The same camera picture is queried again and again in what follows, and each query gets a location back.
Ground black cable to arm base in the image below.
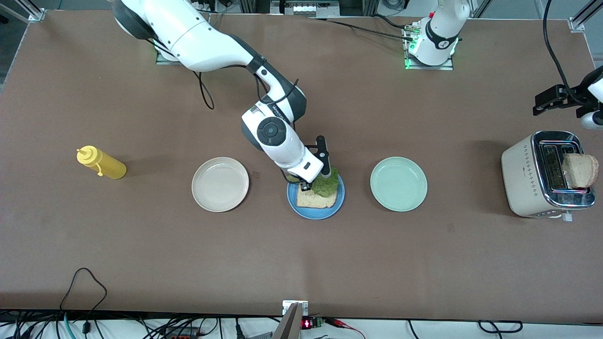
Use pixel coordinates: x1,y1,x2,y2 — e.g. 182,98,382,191
309,14,415,42

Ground red clip lead wire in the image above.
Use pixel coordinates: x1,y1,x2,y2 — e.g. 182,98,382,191
325,318,366,339

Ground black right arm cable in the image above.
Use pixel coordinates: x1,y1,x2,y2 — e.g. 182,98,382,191
192,71,302,185

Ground sliced bread with brown crust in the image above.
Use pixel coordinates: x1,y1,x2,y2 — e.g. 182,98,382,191
562,153,600,189
296,186,338,208

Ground grey metal camera pole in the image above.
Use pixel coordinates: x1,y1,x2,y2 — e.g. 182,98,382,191
272,303,303,339

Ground green lettuce leaf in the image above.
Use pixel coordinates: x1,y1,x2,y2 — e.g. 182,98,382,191
312,166,341,199

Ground cream and chrome toaster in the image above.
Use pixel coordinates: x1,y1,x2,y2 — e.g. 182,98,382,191
501,130,597,222

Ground small metal edge bracket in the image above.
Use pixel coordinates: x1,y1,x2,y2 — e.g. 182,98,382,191
282,300,309,316

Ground white device with lit panel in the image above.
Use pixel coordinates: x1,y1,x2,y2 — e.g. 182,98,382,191
271,0,340,17

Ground yellow squeeze bottle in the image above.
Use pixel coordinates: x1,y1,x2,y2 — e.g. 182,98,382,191
76,145,127,180

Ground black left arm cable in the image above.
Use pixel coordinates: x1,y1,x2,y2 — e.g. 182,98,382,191
543,0,585,102

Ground black coiled cable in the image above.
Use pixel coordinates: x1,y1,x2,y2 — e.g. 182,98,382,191
478,320,523,333

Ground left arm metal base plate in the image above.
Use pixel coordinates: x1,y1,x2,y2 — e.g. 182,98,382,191
403,26,455,71

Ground beige round plate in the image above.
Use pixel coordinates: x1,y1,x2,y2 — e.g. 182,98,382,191
191,157,250,213

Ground thin black looped cable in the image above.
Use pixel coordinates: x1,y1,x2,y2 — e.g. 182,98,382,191
59,267,108,311

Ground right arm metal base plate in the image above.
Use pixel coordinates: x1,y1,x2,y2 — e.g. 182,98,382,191
155,47,184,65

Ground blue round plate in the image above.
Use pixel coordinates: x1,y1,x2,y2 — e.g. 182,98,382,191
287,174,346,220

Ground light green round plate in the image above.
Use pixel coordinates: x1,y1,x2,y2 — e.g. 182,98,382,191
370,156,428,212

